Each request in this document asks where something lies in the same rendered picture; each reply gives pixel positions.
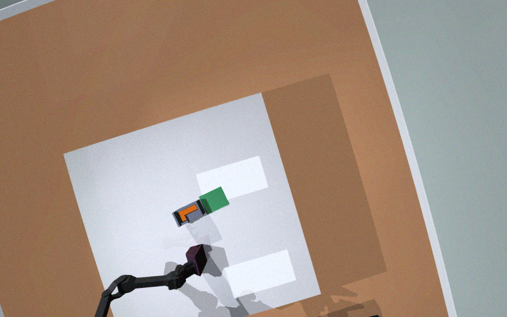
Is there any orange block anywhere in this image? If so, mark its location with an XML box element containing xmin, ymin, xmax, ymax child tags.
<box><xmin>178</xmin><ymin>204</ymin><xmax>198</xmax><ymax>221</ymax></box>

